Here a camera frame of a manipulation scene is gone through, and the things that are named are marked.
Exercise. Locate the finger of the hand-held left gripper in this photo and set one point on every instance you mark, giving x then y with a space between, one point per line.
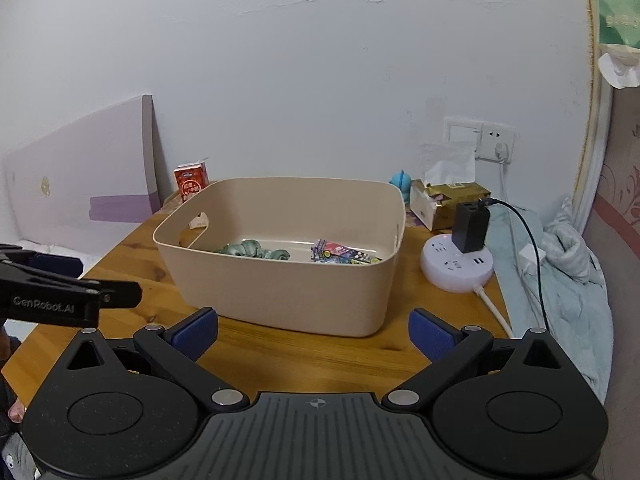
55 266
117 294

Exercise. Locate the black charger block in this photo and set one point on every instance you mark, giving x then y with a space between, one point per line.
470 230

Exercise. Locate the clear plastic bag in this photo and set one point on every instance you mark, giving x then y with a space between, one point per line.
447 165

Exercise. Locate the long cartoon print box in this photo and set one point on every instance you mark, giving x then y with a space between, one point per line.
345 254

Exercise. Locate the small white adapter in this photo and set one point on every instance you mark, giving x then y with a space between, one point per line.
532 259

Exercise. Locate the green fabric scrunchie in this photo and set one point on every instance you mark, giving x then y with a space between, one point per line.
250 249

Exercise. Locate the floral panel with white frame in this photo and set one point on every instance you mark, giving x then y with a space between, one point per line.
620 210

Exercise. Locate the light blue blanket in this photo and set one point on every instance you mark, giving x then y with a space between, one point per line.
570 300

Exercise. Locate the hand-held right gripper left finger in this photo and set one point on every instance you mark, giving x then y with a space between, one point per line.
195 332

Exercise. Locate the red drink carton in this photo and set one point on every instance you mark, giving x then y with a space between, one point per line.
192 180

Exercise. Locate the white wall socket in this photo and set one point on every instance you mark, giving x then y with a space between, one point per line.
495 135

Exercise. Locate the round white power strip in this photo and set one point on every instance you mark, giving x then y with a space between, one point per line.
445 265

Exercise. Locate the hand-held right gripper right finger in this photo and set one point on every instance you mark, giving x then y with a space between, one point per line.
432 332

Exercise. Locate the white and purple board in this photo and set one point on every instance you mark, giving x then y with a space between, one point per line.
75 170

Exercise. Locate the green tissue pack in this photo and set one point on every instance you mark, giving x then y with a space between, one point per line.
617 15

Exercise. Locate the gold and white box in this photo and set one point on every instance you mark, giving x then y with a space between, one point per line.
455 205

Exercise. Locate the white wall switch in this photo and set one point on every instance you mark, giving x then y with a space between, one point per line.
462 132

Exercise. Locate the beige plastic storage bin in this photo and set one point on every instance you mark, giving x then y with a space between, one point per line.
280 295

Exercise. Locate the blue toy figure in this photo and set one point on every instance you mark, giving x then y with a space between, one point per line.
401 187

